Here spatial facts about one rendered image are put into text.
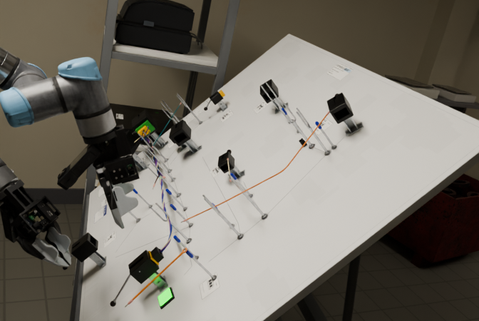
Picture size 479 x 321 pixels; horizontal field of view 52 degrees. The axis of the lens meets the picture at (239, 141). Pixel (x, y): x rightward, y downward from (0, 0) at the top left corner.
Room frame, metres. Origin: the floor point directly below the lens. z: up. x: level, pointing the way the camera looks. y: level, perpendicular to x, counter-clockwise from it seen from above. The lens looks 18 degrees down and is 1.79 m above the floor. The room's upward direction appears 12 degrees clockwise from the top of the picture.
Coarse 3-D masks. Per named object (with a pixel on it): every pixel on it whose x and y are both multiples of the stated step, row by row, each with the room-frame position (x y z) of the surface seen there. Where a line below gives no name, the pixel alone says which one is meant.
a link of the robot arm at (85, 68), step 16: (64, 64) 0.94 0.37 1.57; (80, 64) 0.93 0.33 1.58; (96, 64) 0.97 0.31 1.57; (64, 80) 0.93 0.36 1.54; (80, 80) 0.93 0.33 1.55; (96, 80) 0.95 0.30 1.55; (64, 96) 0.91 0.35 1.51; (80, 96) 0.93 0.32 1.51; (96, 96) 0.94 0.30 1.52; (80, 112) 0.93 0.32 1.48; (96, 112) 0.94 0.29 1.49
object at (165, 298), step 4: (168, 288) 0.98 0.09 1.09; (164, 292) 0.97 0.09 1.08; (168, 292) 0.97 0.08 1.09; (172, 292) 0.97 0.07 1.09; (160, 296) 0.97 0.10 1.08; (164, 296) 0.96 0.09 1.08; (168, 296) 0.95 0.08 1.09; (172, 296) 0.95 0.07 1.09; (160, 300) 0.96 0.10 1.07; (164, 300) 0.95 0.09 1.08; (168, 300) 0.95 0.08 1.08; (160, 304) 0.94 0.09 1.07; (164, 304) 0.94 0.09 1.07; (160, 308) 0.94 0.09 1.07
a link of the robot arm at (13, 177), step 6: (0, 168) 0.95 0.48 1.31; (6, 168) 0.96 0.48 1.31; (0, 174) 0.94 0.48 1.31; (6, 174) 0.95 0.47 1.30; (12, 174) 0.96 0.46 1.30; (0, 180) 0.93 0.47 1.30; (6, 180) 0.94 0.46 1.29; (12, 180) 0.95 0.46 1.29; (0, 186) 0.93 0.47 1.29; (6, 186) 0.94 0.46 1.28; (0, 192) 0.93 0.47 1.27
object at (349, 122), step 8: (336, 96) 1.15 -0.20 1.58; (344, 96) 1.15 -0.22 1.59; (328, 104) 1.14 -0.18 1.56; (336, 104) 1.12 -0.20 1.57; (344, 104) 1.10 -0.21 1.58; (336, 112) 1.14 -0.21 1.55; (344, 112) 1.13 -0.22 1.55; (352, 112) 1.12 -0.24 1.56; (336, 120) 1.11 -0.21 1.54; (344, 120) 1.11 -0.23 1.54; (352, 120) 1.14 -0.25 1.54; (352, 128) 1.16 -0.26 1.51; (360, 128) 1.14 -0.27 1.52
